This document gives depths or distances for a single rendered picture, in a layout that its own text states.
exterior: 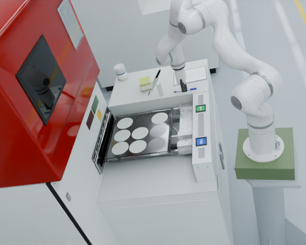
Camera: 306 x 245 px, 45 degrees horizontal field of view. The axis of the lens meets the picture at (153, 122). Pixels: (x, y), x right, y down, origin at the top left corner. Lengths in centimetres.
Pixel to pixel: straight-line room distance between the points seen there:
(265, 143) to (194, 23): 63
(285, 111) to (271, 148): 166
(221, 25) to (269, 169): 68
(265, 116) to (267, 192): 50
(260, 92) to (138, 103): 92
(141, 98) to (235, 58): 85
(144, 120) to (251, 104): 84
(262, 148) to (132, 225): 83
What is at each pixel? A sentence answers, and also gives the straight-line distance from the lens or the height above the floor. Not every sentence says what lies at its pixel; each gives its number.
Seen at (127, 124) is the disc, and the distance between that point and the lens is 219.
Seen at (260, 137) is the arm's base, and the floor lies 104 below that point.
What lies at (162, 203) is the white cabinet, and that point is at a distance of 190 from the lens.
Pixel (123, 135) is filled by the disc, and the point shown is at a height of 90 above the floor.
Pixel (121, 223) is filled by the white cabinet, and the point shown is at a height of 62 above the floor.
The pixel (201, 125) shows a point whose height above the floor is 96.
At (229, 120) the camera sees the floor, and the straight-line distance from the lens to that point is 339.
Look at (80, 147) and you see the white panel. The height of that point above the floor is 110.
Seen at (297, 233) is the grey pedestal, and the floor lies 19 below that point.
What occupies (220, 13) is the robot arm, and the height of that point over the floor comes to 153.
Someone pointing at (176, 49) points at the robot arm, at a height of 127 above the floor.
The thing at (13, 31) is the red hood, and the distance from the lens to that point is 143.
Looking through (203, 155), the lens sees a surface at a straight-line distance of 178.
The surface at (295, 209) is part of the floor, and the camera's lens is 272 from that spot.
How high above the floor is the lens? 223
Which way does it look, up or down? 38 degrees down
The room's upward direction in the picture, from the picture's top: 19 degrees counter-clockwise
